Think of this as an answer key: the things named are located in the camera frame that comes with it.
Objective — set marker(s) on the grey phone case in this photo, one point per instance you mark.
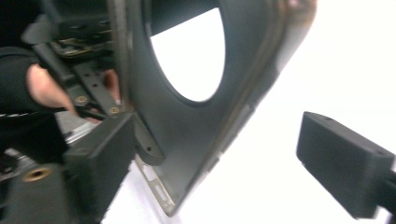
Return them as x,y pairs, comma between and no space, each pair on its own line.
186,130

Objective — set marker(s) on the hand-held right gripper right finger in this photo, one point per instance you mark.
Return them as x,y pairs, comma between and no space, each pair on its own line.
342,165

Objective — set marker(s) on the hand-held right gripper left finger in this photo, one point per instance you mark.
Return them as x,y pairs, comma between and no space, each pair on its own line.
99,161

